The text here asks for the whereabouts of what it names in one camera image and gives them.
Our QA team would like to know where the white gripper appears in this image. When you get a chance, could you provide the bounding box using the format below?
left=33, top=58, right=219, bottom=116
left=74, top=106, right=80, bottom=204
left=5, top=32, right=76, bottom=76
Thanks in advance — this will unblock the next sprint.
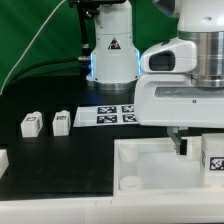
left=134, top=38, right=224, bottom=154

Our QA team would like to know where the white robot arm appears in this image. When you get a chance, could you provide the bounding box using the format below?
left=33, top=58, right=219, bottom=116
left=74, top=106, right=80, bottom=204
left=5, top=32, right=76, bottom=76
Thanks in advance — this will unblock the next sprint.
left=87, top=0, right=224, bottom=138

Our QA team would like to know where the white paper with tags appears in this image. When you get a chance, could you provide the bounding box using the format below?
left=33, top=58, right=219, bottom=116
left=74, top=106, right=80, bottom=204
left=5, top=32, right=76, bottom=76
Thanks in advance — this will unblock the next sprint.
left=73, top=104, right=137, bottom=127

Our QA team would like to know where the green backdrop curtain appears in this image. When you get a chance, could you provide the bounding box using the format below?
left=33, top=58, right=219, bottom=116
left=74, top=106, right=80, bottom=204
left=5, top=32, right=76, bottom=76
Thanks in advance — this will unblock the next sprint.
left=0, top=0, right=177, bottom=87

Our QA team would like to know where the black cable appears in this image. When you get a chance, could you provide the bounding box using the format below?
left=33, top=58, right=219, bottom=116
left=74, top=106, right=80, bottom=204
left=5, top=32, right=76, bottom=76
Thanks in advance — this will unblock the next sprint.
left=6, top=57, right=92, bottom=88

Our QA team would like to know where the white cable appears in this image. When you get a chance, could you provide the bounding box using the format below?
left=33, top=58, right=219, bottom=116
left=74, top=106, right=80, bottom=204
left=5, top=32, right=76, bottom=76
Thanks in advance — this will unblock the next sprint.
left=0, top=0, right=68, bottom=96

